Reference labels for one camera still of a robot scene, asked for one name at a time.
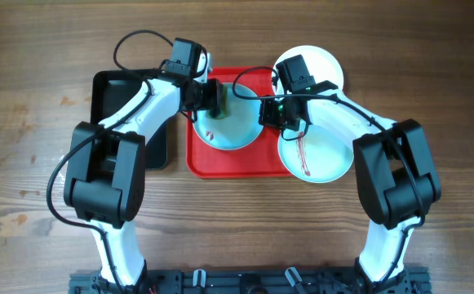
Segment green yellow sponge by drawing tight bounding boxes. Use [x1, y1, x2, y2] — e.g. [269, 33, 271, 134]
[206, 86, 228, 119]

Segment white plate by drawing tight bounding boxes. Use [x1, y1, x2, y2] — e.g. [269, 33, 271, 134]
[193, 82, 263, 150]
[277, 123, 353, 184]
[274, 45, 344, 94]

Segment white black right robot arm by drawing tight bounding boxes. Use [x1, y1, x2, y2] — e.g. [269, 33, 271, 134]
[259, 81, 441, 293]

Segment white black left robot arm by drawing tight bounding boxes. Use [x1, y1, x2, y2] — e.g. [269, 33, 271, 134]
[62, 70, 223, 293]

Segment black water tray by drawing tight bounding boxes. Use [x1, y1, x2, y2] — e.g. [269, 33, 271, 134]
[90, 70, 168, 171]

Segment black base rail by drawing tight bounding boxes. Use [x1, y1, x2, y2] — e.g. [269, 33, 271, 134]
[68, 267, 432, 294]

